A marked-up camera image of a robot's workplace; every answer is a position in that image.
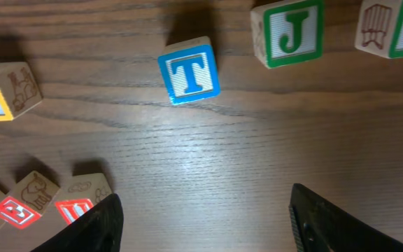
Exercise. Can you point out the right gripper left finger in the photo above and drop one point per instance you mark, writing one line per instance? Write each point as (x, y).
(98, 230)

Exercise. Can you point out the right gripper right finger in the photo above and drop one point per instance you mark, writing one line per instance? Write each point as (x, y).
(320, 226)

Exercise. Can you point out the red U block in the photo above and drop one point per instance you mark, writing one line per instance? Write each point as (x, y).
(80, 194)

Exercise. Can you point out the red E block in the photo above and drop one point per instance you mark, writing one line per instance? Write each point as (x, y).
(28, 201)

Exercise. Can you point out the yellow O block bottom row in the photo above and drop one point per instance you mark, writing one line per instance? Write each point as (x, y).
(19, 92)

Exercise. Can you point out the blue T block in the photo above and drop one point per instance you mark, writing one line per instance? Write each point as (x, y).
(189, 70)

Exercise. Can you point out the green J block right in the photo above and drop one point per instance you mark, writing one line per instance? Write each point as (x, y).
(288, 32)

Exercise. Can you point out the green 4 block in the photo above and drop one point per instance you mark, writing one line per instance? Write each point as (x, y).
(380, 28)

